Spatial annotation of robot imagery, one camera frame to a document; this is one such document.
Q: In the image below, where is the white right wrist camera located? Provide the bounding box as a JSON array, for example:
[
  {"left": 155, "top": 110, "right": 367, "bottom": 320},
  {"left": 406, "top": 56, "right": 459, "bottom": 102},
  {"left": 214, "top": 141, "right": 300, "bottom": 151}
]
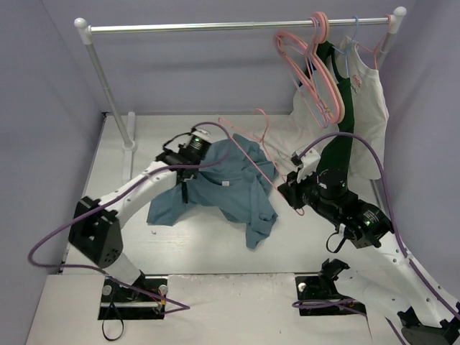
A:
[{"left": 291, "top": 148, "right": 321, "bottom": 183}]

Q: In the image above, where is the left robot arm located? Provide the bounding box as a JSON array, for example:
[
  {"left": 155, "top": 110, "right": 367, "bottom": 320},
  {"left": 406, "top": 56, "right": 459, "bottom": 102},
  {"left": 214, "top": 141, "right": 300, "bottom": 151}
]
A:
[{"left": 68, "top": 128, "right": 211, "bottom": 302}]

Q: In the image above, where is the white clothes rack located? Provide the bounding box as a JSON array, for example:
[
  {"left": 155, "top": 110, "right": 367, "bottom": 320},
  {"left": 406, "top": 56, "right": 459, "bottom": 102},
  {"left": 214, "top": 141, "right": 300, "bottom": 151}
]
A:
[{"left": 73, "top": 6, "right": 408, "bottom": 180}]

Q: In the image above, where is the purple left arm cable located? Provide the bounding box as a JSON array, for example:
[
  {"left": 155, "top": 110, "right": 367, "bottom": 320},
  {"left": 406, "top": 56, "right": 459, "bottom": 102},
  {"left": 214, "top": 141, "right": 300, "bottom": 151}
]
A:
[{"left": 28, "top": 122, "right": 234, "bottom": 316}]

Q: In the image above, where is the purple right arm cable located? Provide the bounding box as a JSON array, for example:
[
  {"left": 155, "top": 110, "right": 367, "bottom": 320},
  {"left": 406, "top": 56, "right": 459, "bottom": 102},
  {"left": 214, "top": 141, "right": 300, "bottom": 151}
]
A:
[{"left": 291, "top": 132, "right": 460, "bottom": 345}]

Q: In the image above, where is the blue wire hanger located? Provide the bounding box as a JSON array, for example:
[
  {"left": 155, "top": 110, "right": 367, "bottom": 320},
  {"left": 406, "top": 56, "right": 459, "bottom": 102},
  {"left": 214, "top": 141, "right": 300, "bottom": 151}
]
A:
[{"left": 333, "top": 15, "right": 359, "bottom": 78}]

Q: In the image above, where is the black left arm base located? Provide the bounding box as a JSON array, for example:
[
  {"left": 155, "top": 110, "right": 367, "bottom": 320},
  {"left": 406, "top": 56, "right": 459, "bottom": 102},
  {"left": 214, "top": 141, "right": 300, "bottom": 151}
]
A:
[{"left": 98, "top": 278, "right": 166, "bottom": 321}]

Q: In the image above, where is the pink hanger at rack end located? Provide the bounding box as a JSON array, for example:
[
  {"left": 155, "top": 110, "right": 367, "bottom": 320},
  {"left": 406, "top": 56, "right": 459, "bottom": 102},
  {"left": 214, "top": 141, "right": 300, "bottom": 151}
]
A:
[{"left": 356, "top": 14, "right": 392, "bottom": 70}]

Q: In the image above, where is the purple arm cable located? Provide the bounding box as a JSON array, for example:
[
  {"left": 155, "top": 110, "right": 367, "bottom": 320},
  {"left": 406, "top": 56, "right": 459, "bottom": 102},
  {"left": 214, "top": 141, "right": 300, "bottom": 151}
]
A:
[
  {"left": 28, "top": 122, "right": 234, "bottom": 316},
  {"left": 291, "top": 132, "right": 460, "bottom": 345}
]

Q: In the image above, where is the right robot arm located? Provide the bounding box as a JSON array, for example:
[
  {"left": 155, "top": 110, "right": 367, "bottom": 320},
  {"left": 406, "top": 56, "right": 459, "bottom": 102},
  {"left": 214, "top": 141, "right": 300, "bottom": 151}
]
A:
[{"left": 278, "top": 170, "right": 459, "bottom": 344}]

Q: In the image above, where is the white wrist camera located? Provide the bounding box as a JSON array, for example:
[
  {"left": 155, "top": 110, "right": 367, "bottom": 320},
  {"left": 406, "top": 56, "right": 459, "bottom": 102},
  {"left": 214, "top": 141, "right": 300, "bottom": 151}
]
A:
[
  {"left": 191, "top": 126, "right": 211, "bottom": 141},
  {"left": 291, "top": 148, "right": 321, "bottom": 183}
]

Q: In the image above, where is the pink hanger behind thick one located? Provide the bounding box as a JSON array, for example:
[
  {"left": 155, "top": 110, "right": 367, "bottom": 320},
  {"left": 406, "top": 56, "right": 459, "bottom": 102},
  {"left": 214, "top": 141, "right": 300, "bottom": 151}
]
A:
[{"left": 273, "top": 16, "right": 329, "bottom": 129}]

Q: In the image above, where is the white t shirt on hanger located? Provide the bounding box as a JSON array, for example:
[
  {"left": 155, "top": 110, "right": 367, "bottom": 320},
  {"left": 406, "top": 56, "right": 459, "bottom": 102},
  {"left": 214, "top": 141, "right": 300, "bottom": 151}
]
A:
[{"left": 337, "top": 37, "right": 389, "bottom": 180}]

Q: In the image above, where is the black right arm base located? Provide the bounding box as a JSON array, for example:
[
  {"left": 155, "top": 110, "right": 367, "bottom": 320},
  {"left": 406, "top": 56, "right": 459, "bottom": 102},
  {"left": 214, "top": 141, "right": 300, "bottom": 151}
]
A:
[{"left": 292, "top": 275, "right": 367, "bottom": 317}]

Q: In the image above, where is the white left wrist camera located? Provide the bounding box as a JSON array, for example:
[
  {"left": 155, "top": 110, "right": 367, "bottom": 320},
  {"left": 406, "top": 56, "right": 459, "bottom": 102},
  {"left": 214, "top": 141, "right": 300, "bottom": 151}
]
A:
[{"left": 191, "top": 126, "right": 211, "bottom": 141}]

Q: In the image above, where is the black cable loop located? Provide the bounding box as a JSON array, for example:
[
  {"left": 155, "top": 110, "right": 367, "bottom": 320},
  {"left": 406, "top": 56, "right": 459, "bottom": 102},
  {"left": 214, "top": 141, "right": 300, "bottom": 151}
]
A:
[{"left": 101, "top": 301, "right": 126, "bottom": 343}]

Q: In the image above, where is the blue t shirt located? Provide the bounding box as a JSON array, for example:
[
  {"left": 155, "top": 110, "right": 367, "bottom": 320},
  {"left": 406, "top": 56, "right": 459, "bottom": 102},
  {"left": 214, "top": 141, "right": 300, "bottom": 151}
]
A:
[{"left": 147, "top": 134, "right": 277, "bottom": 249}]

